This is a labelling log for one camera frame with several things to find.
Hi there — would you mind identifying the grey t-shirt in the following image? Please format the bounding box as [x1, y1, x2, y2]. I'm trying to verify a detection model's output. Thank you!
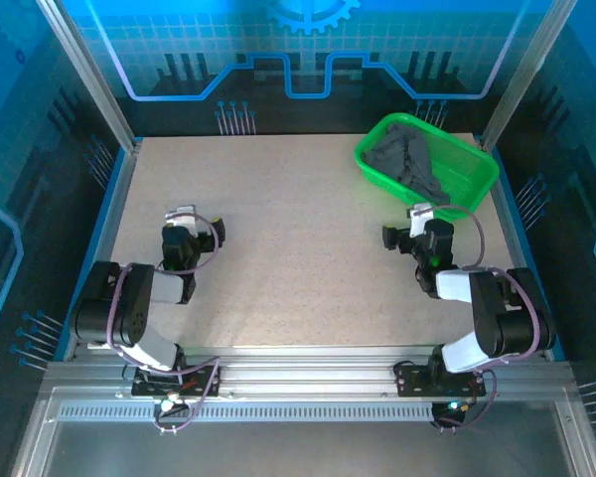
[361, 122, 452, 206]

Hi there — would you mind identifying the green plastic basket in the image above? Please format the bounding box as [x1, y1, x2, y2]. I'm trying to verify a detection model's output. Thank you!
[352, 112, 502, 223]

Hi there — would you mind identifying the grey metal shelf panel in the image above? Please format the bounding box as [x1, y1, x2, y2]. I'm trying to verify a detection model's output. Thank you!
[9, 386, 596, 477]

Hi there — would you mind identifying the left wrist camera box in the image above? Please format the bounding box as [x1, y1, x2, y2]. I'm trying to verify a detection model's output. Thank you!
[164, 204, 201, 235]

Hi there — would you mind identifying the aluminium side rail blue edged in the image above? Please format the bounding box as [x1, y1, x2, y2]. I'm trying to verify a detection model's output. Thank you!
[62, 142, 143, 362]
[476, 136, 568, 362]

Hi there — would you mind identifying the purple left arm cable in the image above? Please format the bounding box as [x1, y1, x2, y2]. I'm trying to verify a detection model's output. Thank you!
[105, 211, 224, 434]

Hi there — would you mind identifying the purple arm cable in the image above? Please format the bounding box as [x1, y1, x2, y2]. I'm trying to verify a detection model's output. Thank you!
[105, 211, 224, 434]
[414, 204, 545, 434]

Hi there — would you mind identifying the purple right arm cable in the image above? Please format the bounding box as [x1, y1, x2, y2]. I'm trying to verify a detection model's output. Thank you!
[414, 204, 545, 434]

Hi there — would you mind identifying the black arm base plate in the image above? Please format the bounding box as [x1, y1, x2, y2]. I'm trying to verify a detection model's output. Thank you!
[392, 360, 489, 398]
[130, 364, 224, 398]

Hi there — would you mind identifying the long aluminium base rail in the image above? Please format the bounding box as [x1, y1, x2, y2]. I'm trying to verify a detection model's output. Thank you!
[44, 345, 575, 403]

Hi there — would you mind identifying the slotted grey cable duct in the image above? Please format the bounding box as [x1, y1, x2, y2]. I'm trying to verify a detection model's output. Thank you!
[58, 402, 441, 424]

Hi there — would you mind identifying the aluminium frame post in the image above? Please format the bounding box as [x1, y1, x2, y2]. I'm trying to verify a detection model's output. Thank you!
[33, 0, 143, 153]
[478, 0, 579, 150]

